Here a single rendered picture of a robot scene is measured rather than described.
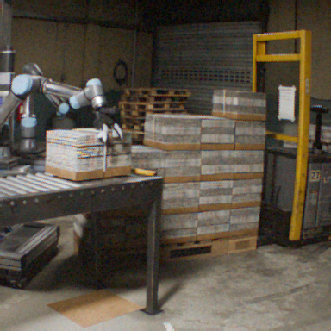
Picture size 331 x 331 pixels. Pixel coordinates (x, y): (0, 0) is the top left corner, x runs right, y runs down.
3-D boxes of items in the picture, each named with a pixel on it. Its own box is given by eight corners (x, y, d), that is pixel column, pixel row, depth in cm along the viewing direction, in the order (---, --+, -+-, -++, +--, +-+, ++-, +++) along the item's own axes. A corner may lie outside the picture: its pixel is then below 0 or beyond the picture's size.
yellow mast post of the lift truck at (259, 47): (245, 220, 465) (252, 34, 437) (252, 219, 469) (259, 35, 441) (250, 222, 457) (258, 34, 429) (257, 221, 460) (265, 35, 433)
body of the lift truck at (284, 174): (257, 228, 470) (263, 146, 457) (297, 222, 493) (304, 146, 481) (301, 247, 408) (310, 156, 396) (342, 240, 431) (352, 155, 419)
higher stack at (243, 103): (203, 241, 427) (211, 89, 407) (233, 237, 440) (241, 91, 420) (227, 253, 393) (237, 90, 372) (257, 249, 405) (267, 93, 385)
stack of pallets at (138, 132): (157, 146, 1139) (159, 88, 1119) (190, 150, 1081) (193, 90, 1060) (115, 150, 1036) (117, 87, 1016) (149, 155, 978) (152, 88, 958)
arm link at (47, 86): (33, 91, 290) (99, 109, 277) (23, 91, 280) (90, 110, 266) (37, 73, 288) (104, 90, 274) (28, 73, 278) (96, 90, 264)
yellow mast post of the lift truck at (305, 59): (286, 238, 406) (297, 30, 378) (293, 236, 410) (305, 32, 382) (292, 240, 398) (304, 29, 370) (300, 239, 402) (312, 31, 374)
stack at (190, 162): (72, 252, 378) (71, 146, 364) (204, 241, 427) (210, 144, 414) (87, 269, 343) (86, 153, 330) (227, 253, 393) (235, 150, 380)
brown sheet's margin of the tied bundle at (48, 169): (67, 170, 274) (67, 162, 273) (99, 177, 254) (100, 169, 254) (45, 172, 262) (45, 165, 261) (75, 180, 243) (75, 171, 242)
